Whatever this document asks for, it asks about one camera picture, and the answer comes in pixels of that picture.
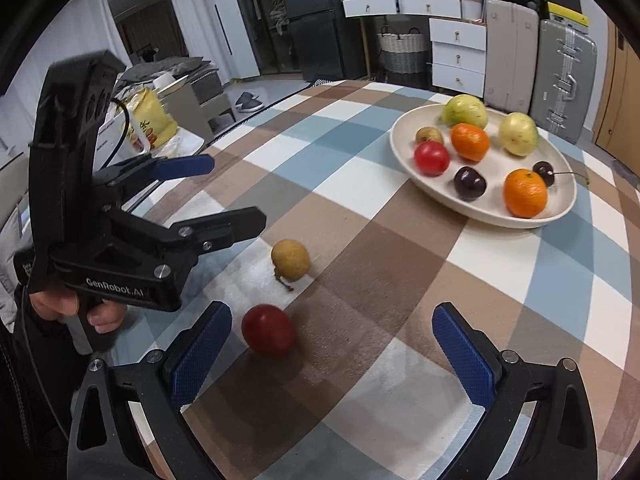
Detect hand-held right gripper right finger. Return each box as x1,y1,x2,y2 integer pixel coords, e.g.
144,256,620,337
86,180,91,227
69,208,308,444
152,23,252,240
431,302,598,480

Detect grey side cabinet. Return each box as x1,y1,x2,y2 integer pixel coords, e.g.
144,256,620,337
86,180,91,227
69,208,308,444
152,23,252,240
165,67,237,141

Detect yellow box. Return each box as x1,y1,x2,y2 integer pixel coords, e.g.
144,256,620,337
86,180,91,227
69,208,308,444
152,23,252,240
545,1,590,31

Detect green-yellow passion fruit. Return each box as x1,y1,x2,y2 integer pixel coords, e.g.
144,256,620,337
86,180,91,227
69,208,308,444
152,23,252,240
441,94,489,130

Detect person's left forearm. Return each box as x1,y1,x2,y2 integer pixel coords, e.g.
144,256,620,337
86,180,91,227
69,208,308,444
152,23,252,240
0,305,83,480

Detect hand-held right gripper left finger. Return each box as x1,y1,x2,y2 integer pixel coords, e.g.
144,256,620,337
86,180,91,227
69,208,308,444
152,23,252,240
67,301,233,480

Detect cream round plate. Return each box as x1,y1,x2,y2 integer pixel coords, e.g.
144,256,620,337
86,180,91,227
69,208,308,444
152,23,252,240
390,101,577,229

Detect silver suitcase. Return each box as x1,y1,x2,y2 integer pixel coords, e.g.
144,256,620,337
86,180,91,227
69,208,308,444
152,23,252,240
530,19,598,145

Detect woven laundry basket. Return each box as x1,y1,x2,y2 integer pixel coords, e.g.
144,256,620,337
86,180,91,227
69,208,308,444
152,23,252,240
376,27,432,75

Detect checked tablecloth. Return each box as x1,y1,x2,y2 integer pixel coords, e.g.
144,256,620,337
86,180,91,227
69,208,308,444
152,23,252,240
100,79,633,480

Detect white wardrobe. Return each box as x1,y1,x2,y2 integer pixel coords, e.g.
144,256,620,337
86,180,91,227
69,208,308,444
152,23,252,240
172,0,261,81

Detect yellow snack bag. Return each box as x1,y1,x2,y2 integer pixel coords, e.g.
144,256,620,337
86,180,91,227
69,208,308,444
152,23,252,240
122,88,179,150

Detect grey slippers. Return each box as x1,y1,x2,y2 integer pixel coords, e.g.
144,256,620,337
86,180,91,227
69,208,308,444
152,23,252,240
235,91,264,113

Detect white snack packet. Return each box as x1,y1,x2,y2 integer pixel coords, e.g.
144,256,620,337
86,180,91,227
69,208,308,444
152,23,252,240
97,110,151,162

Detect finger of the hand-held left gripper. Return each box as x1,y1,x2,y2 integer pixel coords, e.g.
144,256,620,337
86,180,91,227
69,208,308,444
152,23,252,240
107,205,267,286
92,154,215,192

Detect dark cherry with stem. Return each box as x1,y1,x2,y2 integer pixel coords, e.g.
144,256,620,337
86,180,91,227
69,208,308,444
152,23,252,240
532,161,591,187

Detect yellow passion fruit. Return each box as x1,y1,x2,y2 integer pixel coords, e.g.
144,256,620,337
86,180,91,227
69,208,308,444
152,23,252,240
498,112,539,157

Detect wooden door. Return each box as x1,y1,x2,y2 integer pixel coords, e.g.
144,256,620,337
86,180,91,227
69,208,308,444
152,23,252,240
592,15,637,161

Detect brown longan with stem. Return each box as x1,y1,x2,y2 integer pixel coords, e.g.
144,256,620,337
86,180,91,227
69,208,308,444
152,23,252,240
271,239,311,293

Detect black refrigerator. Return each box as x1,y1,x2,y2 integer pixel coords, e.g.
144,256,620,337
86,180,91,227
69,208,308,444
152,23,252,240
272,0,368,81

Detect person's left hand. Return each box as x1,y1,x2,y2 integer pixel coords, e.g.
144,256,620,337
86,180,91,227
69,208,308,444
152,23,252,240
29,282,127,335

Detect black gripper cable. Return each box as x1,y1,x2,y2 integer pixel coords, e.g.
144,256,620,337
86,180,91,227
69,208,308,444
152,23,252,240
97,97,132,171

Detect white desk with drawers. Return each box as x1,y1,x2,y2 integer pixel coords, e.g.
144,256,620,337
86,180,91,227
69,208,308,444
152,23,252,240
341,0,488,99

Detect red cherry tomato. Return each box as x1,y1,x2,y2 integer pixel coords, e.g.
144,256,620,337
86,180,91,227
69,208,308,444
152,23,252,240
413,141,451,177
241,304,296,358

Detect orange mandarin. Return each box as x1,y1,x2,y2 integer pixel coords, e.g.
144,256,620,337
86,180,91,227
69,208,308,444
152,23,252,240
503,169,548,219
451,123,491,163

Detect beige suitcase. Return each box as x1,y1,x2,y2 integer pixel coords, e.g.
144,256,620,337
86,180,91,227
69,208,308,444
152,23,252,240
484,0,541,113

